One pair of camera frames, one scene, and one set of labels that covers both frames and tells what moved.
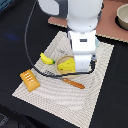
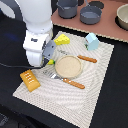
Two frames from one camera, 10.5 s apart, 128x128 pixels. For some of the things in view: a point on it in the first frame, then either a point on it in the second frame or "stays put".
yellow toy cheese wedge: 68,65 → 62,40
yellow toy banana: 46,59 stays put
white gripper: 84,49 → 37,46
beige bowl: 122,17 stays put
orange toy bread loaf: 29,80 stays put
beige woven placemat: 70,97 stays put
